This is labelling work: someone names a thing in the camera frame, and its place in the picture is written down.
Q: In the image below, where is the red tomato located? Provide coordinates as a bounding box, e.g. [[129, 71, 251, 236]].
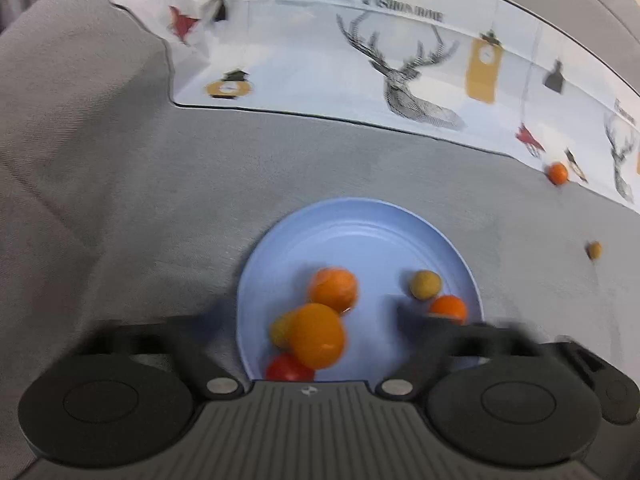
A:
[[265, 353, 316, 382]]

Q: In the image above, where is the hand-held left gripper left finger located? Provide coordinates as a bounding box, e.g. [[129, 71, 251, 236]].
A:
[[82, 301, 245, 401]]

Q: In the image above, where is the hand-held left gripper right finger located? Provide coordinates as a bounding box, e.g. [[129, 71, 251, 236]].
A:
[[375, 309, 552, 401]]

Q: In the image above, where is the small yellow fruit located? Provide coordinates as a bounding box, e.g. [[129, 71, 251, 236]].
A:
[[410, 269, 443, 301], [270, 311, 297, 350]]

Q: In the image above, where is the light blue plate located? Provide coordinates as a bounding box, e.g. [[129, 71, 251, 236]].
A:
[[236, 197, 484, 384]]

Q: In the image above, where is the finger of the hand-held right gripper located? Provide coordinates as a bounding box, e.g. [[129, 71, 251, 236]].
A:
[[547, 337, 608, 378]]

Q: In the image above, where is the large orange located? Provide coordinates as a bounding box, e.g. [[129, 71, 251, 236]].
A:
[[289, 303, 347, 369]]

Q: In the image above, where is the grey printed deer bed sheet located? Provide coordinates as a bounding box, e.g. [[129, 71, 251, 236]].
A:
[[0, 0, 640, 480]]

